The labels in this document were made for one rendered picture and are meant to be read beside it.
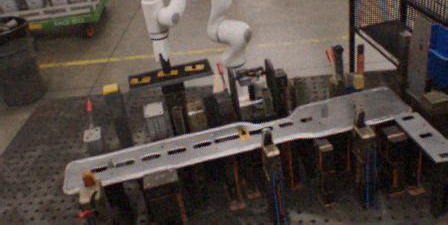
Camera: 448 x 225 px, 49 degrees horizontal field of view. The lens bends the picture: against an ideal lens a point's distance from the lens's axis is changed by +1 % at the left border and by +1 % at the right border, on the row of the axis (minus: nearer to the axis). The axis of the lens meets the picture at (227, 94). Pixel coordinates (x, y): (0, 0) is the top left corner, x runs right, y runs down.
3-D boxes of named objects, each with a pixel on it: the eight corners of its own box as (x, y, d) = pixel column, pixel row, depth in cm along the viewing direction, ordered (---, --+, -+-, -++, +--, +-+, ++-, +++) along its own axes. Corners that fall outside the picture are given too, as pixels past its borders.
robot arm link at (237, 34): (231, 55, 257) (222, 14, 244) (261, 60, 246) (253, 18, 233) (218, 67, 249) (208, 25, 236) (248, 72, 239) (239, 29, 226)
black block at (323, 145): (323, 214, 192) (320, 155, 177) (313, 196, 201) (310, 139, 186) (342, 209, 193) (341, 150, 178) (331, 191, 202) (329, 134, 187)
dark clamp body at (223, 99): (226, 176, 218) (213, 106, 199) (220, 159, 230) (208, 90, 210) (249, 171, 220) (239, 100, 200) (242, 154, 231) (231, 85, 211)
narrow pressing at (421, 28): (422, 102, 195) (430, 23, 178) (407, 88, 205) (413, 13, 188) (424, 101, 195) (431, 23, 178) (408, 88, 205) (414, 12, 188)
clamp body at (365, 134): (358, 212, 190) (359, 141, 172) (346, 193, 200) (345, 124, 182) (380, 207, 191) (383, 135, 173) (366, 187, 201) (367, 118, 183)
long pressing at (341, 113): (61, 201, 175) (60, 198, 174) (66, 163, 194) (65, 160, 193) (416, 114, 191) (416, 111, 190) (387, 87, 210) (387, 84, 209)
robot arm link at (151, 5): (173, 26, 200) (157, 23, 205) (167, -5, 194) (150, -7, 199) (160, 34, 195) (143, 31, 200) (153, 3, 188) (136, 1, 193)
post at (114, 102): (127, 177, 227) (102, 97, 205) (126, 167, 234) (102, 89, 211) (143, 173, 228) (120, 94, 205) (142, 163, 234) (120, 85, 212)
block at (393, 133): (387, 200, 193) (389, 144, 179) (373, 182, 203) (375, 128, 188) (409, 194, 194) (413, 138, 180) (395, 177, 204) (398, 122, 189)
